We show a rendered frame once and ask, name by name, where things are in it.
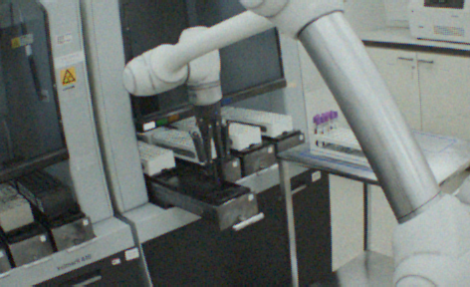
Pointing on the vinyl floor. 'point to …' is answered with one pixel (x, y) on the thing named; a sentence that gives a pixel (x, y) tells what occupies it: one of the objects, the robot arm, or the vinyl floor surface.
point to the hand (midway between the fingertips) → (216, 171)
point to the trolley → (375, 270)
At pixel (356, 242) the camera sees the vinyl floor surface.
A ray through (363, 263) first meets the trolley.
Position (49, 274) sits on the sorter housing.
